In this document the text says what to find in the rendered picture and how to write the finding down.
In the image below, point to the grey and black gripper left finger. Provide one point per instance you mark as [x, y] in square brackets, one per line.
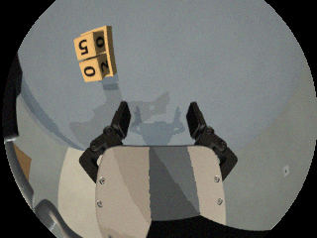
[112, 135]

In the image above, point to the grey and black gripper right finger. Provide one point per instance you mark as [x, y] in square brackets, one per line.
[204, 135]

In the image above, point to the tan number cube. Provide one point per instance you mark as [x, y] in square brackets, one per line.
[90, 45]
[95, 68]

